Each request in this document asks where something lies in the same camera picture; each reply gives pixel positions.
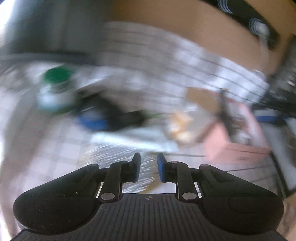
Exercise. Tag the black monitor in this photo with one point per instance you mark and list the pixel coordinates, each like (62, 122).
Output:
(56, 31)

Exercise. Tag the green lid glass jar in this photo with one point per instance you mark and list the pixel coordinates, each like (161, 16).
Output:
(57, 90)

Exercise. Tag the clear jar tan lid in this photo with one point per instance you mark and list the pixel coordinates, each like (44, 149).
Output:
(194, 117)

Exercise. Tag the pink storage box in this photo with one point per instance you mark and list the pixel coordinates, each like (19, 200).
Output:
(237, 140)

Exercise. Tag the black power strip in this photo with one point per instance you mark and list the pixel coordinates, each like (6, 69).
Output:
(247, 16)

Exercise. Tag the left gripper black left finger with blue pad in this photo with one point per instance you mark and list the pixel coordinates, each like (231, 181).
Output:
(119, 173)

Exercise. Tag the white black grid tablecloth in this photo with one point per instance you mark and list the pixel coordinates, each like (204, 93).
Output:
(143, 67)

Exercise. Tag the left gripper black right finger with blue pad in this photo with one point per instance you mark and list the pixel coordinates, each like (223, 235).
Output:
(181, 175)

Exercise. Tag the wet wipes pack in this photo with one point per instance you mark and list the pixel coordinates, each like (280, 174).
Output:
(151, 139)

